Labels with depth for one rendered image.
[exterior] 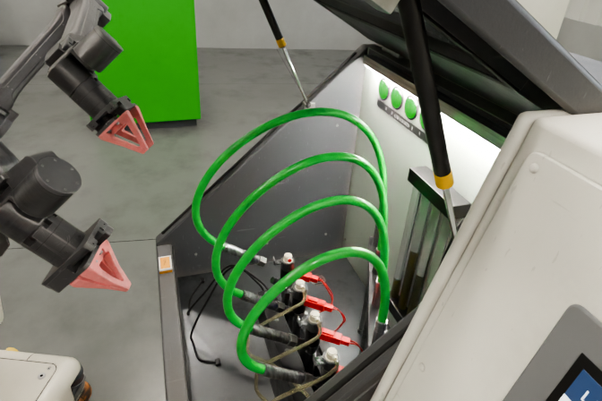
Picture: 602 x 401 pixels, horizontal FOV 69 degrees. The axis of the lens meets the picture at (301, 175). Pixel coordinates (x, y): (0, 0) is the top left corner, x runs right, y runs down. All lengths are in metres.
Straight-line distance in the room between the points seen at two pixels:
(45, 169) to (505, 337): 0.54
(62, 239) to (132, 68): 3.48
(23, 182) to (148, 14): 3.43
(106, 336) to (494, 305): 2.04
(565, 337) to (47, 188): 0.56
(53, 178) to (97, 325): 1.81
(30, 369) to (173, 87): 2.80
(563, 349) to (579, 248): 0.08
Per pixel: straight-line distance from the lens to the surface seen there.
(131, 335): 2.31
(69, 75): 0.86
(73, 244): 0.68
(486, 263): 0.47
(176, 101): 4.20
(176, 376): 0.92
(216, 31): 7.28
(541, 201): 0.43
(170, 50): 4.07
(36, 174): 0.62
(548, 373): 0.44
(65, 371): 1.90
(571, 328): 0.42
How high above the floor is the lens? 1.68
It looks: 29 degrees down
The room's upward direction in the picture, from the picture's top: 4 degrees clockwise
